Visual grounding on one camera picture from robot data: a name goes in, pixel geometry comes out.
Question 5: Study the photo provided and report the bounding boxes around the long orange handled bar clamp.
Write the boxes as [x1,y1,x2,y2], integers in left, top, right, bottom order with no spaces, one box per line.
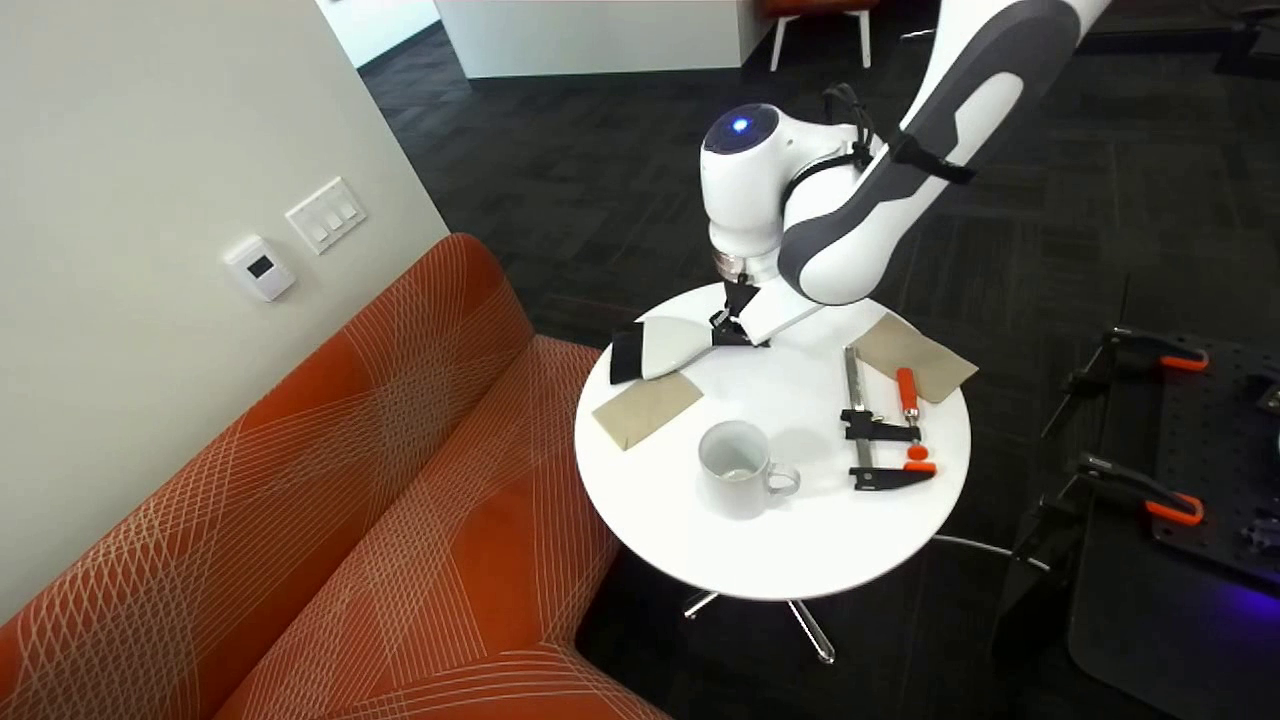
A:
[835,347,928,449]

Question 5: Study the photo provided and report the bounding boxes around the white round table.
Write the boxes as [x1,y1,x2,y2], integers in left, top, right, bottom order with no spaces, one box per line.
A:
[571,275,976,672]

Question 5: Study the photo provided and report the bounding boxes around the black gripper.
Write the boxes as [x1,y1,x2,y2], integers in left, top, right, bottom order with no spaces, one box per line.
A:
[710,258,777,351]

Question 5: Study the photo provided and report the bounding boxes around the brown cardboard sheet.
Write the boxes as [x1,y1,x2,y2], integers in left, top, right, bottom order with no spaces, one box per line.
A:
[842,312,978,410]

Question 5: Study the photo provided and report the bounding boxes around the white wall thermostat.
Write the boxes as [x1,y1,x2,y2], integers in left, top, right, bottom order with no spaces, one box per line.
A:
[218,234,296,304]

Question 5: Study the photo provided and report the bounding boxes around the black perforated mounting board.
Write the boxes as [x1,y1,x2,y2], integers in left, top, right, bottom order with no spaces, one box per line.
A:
[1065,338,1280,720]

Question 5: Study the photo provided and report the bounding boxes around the white wall light switch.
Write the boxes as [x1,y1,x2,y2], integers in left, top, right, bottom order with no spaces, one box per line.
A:
[280,174,371,258]

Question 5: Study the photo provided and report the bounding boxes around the orange chair white legs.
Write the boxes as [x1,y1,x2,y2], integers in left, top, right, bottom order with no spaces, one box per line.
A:
[756,0,884,73]

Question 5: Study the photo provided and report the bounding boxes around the short orange handled bar clamp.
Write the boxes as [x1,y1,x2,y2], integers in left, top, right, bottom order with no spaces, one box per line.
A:
[842,444,939,498]

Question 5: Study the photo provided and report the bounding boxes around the white ceramic mug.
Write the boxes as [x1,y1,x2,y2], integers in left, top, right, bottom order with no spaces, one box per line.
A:
[697,416,805,525]

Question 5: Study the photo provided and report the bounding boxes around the orange patterned sofa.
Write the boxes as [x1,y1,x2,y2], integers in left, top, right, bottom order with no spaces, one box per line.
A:
[0,234,670,720]

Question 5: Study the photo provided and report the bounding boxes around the black orange spring clamp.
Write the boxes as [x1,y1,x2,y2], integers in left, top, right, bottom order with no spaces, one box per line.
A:
[1035,324,1217,435]
[1011,451,1212,591]

